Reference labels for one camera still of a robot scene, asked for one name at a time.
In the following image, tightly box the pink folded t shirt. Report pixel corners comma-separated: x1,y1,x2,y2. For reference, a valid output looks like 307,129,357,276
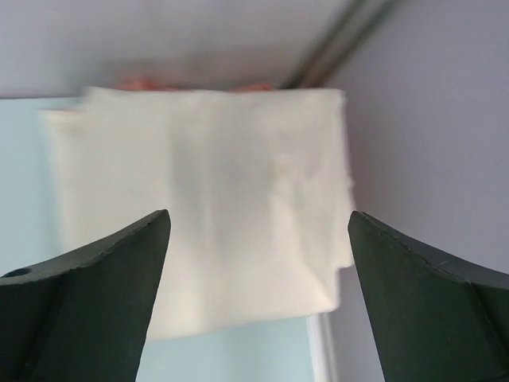
117,77,274,92

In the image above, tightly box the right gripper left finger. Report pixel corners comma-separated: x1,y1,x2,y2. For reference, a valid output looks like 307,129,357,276
1,210,171,381

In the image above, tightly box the cream white t shirt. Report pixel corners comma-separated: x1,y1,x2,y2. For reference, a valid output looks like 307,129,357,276
41,88,355,340

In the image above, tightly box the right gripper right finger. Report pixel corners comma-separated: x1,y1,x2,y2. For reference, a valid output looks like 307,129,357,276
348,212,508,381

